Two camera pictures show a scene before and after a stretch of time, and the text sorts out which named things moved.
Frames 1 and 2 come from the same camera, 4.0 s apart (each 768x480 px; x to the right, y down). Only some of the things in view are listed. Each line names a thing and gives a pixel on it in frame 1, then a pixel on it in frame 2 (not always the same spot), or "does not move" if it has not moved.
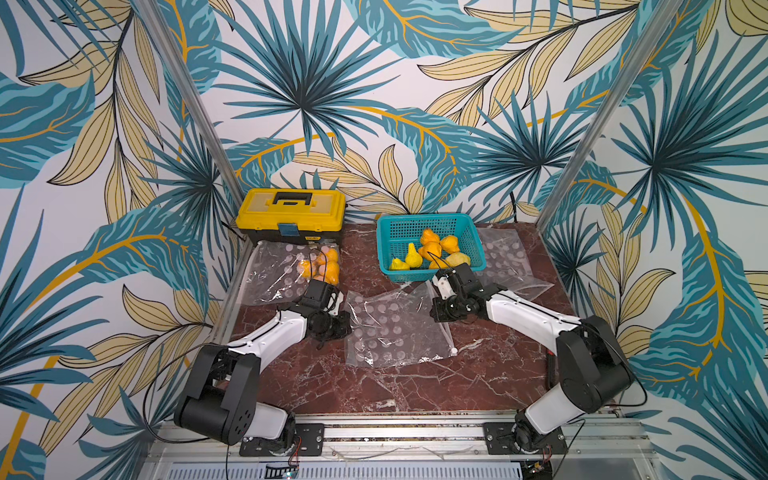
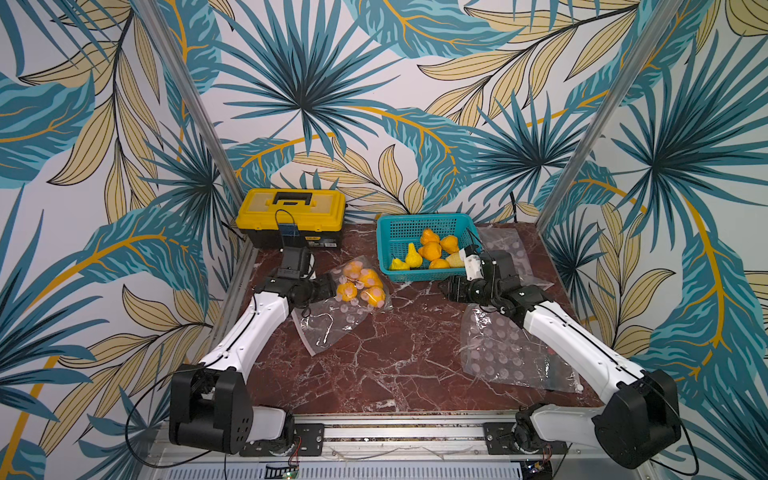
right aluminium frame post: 663,13 does not move
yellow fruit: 438,264 does not move
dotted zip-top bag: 395,326 to 494,347
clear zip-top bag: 507,264 does not move
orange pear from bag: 430,250 does not move
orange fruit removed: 429,236 does not move
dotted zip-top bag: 281,271 to 360,289
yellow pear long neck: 413,258 does not move
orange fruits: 324,267 to 360,280
